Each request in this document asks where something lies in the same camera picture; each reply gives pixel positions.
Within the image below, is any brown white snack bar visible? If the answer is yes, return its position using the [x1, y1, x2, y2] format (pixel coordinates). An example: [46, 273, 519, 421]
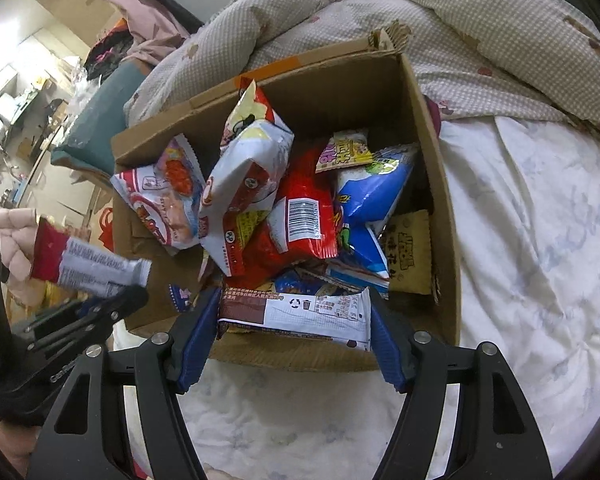
[31, 218, 151, 298]

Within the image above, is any white cartoon snack packet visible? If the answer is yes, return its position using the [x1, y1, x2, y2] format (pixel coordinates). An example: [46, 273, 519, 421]
[218, 288, 372, 351]

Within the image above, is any white chips bag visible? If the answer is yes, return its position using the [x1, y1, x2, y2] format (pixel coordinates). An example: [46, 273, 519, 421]
[198, 79, 294, 276]

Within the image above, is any blue union jack bag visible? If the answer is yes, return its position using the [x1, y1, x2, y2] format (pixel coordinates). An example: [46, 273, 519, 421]
[335, 143, 419, 280]

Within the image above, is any red cartoon snack bag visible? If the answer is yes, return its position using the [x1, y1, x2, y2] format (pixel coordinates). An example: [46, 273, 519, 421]
[226, 142, 338, 288]

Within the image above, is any left hand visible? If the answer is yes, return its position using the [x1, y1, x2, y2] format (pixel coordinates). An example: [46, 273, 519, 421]
[0, 422, 41, 477]

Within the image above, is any pink puffy jacket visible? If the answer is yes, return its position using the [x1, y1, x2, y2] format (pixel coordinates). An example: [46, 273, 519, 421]
[0, 208, 38, 282]

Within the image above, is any red shopping bag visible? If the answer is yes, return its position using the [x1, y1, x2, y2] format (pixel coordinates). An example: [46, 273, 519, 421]
[98, 207, 114, 252]

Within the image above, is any tan peanut snack packet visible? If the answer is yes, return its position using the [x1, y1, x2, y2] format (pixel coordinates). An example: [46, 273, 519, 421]
[380, 210, 432, 295]

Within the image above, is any red white snack bag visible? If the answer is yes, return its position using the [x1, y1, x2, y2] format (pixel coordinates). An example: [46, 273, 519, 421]
[110, 134, 206, 255]

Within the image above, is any white floral bed sheet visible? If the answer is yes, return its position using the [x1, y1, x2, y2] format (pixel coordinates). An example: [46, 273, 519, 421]
[111, 114, 600, 480]

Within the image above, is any blue snack bag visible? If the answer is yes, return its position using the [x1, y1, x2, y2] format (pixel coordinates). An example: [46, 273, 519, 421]
[273, 268, 360, 296]

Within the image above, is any teal headboard cushion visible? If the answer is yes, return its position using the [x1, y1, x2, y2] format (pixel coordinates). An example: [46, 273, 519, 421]
[50, 58, 151, 186]

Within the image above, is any colourful candy packet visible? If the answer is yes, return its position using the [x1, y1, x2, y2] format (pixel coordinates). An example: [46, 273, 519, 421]
[315, 130, 373, 174]

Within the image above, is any pink curtain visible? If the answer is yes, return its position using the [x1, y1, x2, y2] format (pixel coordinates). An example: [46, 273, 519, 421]
[102, 0, 189, 66]

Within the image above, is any beige checkered quilt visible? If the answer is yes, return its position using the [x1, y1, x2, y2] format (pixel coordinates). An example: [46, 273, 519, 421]
[124, 0, 600, 137]

